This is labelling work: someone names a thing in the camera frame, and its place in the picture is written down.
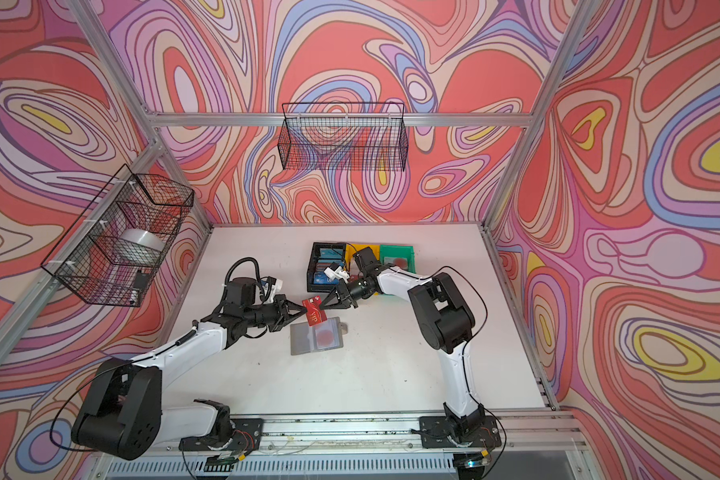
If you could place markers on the left black wire basket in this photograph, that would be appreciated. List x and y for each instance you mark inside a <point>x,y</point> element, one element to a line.
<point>99,268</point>

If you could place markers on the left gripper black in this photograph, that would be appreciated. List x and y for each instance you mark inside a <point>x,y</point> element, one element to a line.
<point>281,307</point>

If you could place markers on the rear black wire basket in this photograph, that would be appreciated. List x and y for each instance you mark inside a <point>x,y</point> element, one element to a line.
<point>343,136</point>

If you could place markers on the blue cards in black bin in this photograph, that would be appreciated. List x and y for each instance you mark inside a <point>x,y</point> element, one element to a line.
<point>324,258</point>

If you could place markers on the black wire basket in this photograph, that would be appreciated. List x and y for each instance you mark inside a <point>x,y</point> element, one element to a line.
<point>99,268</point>
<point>343,136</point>

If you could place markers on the silver tape roll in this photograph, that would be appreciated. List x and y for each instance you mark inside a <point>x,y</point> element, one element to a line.
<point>143,238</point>

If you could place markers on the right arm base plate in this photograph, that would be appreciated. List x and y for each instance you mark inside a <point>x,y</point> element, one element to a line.
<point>437,432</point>

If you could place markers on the red VIP card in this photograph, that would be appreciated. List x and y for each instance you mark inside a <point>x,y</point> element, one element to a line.
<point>314,312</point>

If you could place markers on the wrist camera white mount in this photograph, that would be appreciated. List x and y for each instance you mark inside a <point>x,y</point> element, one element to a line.
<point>336,272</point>
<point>270,287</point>

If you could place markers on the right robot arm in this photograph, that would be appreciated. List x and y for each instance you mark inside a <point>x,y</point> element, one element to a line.
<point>446,323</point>

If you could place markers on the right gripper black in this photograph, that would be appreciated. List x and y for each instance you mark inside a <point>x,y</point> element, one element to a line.
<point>344,298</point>

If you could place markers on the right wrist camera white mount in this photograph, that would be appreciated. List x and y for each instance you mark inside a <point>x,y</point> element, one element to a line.
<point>336,272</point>

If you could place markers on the yellow plastic bin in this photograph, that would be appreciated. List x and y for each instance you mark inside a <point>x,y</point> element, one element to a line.
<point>351,249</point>

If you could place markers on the green plastic bin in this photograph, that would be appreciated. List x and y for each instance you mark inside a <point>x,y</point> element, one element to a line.
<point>402,256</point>

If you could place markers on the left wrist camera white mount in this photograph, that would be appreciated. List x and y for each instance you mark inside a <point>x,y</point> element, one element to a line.
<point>270,287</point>

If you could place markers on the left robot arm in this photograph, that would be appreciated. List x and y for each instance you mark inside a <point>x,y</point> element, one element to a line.
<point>123,413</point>

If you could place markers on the grey card holder wallet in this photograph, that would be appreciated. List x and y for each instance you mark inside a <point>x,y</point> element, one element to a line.
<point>325,336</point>

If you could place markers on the red white cards in green bin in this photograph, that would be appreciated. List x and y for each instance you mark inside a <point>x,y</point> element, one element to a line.
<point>401,262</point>

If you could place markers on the black plastic bin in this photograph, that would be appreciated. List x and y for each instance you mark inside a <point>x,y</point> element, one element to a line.
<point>311,265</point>

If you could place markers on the aluminium front rail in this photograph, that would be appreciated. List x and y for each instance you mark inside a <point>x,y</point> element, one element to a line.
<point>388,445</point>

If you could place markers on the small black device in basket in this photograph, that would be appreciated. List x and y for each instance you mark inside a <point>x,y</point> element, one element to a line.
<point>140,281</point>

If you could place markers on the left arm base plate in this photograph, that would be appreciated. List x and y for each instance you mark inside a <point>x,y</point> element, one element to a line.
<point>238,435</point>

